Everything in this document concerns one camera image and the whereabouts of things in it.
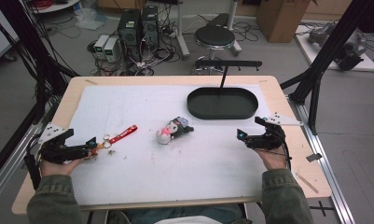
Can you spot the clear plastic bag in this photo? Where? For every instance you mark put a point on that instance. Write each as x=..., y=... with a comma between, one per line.
x=90, y=18

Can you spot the white floor board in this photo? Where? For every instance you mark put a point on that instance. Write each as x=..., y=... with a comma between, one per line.
x=315, y=53

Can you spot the aluminium rail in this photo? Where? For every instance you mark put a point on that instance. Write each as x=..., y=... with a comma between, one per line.
x=327, y=174
x=10, y=168

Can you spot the white power supply box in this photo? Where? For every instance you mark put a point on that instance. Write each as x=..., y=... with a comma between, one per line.
x=111, y=49
x=100, y=45

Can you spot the black computer tower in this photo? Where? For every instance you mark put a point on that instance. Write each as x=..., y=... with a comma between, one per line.
x=150, y=25
x=129, y=31

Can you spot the white desk leg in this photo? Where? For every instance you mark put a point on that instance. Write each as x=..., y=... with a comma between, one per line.
x=182, y=31
x=234, y=28

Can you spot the person's legs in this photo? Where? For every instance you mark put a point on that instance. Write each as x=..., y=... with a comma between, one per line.
x=187, y=214

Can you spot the black round stool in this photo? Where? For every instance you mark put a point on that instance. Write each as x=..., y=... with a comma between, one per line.
x=214, y=37

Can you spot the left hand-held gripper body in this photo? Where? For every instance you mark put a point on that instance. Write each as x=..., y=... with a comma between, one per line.
x=55, y=149

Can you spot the black tape piece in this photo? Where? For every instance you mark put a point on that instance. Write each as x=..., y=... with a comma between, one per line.
x=314, y=157

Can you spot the white round table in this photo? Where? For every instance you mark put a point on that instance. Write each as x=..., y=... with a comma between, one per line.
x=55, y=5

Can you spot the person's left hand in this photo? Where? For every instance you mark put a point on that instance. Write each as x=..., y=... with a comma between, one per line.
x=55, y=168

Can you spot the person's right hand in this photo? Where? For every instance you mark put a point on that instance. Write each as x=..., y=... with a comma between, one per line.
x=273, y=158

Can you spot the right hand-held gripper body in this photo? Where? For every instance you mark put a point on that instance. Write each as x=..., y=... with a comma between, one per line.
x=270, y=137

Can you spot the white table mat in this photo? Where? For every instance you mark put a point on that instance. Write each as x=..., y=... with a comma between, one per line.
x=163, y=168

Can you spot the cardboard box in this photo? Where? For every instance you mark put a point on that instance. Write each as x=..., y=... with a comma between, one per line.
x=281, y=20

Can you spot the black metal frame post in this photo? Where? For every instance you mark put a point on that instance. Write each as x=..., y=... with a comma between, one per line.
x=327, y=53
x=29, y=46

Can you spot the grey robot device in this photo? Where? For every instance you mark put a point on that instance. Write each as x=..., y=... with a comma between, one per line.
x=351, y=46

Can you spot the thin wooden stick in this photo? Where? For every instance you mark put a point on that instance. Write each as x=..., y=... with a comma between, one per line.
x=306, y=183

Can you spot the black tray hanger stand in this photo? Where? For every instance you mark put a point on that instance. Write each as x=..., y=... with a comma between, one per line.
x=222, y=104

